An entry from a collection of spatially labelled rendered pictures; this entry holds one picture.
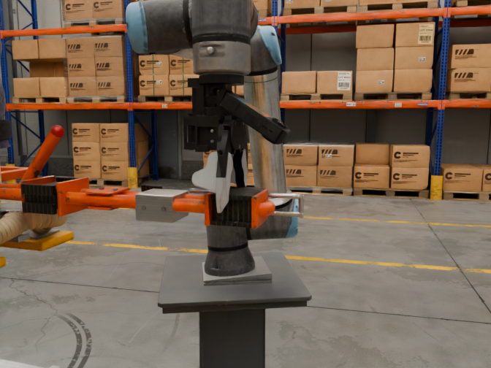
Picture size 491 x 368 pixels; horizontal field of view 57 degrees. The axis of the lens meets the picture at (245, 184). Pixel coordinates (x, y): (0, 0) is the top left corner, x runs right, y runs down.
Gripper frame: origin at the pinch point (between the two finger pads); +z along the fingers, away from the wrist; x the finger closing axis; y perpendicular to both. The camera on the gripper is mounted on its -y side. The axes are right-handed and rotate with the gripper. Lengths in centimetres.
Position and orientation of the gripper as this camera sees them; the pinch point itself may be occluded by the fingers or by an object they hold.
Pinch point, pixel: (234, 201)
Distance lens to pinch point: 73.2
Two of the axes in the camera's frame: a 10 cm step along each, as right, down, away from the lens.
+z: 0.0, 9.9, 1.4
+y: -9.5, -0.4, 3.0
